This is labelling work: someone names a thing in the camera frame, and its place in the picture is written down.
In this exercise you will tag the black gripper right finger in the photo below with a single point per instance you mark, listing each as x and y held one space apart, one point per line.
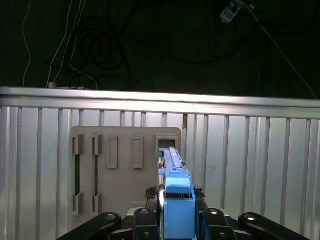
215 225

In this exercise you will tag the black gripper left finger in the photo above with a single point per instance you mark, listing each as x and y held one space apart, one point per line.
143 225

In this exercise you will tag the hard disk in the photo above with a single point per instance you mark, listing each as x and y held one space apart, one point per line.
178 212

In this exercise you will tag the grey parts rack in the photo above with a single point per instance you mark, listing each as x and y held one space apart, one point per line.
120 185

